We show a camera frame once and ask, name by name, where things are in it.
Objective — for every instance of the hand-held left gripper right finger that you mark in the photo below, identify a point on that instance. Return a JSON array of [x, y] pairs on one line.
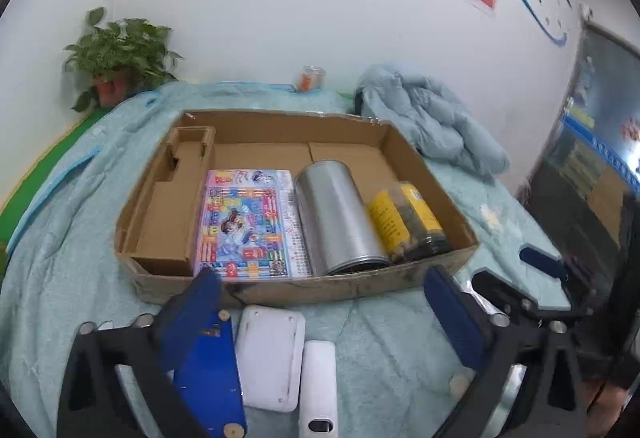
[[455, 318]]

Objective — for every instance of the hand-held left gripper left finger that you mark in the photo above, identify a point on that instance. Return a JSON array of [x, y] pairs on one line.
[[192, 313]]

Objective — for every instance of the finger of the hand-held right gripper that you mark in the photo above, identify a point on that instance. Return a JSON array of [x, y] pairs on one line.
[[500, 290], [542, 260]]

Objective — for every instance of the blue stapler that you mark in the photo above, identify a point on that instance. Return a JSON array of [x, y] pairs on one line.
[[210, 378]]

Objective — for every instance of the cardboard box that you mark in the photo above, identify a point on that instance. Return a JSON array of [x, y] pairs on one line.
[[165, 238]]

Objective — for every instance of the white rounded plastic device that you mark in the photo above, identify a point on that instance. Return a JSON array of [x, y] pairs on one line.
[[270, 358]]

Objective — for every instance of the colourful board game box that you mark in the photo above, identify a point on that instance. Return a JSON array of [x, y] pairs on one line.
[[240, 223]]

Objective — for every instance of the yellow label jar black lid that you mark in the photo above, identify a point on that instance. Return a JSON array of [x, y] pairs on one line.
[[400, 218]]

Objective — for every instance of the white hair dryer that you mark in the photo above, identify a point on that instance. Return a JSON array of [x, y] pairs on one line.
[[318, 378]]

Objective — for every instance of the silver tin canister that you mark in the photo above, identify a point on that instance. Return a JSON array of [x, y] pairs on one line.
[[335, 218]]

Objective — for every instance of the dark notice board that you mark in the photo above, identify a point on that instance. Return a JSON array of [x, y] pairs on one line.
[[595, 143]]

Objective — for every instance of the light blue puffer jacket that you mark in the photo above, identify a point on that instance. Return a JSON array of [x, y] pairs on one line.
[[430, 118]]

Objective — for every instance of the green bed sheet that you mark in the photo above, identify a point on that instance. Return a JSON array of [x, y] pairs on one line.
[[35, 173]]

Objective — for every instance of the small orange can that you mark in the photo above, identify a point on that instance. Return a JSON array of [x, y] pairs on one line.
[[309, 79]]

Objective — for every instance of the potted green plant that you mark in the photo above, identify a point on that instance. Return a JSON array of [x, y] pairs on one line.
[[120, 48]]

